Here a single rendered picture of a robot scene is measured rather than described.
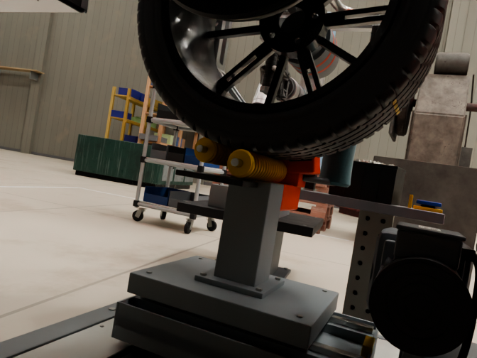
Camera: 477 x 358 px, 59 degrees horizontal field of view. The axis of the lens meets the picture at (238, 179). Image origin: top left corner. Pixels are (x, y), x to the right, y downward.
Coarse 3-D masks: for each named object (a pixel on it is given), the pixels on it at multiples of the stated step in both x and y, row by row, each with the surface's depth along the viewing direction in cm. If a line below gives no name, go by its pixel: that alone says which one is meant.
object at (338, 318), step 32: (128, 320) 86; (160, 320) 83; (192, 320) 86; (352, 320) 96; (160, 352) 82; (192, 352) 80; (224, 352) 77; (256, 352) 75; (288, 352) 78; (320, 352) 77; (352, 352) 86
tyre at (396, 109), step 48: (144, 0) 96; (432, 0) 72; (144, 48) 95; (384, 48) 75; (432, 48) 78; (192, 96) 90; (336, 96) 78; (384, 96) 75; (240, 144) 85; (288, 144) 81; (336, 144) 88
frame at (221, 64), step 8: (216, 24) 119; (224, 24) 118; (216, 40) 117; (224, 40) 121; (216, 48) 117; (224, 48) 121; (216, 56) 117; (224, 56) 121; (216, 64) 117; (224, 64) 122; (224, 72) 121; (232, 88) 116; (232, 96) 114; (240, 96) 118
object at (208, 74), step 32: (320, 0) 96; (192, 32) 103; (224, 32) 109; (256, 32) 106; (320, 32) 96; (384, 32) 75; (192, 64) 97; (256, 64) 105; (352, 64) 77; (224, 96) 100; (320, 96) 79
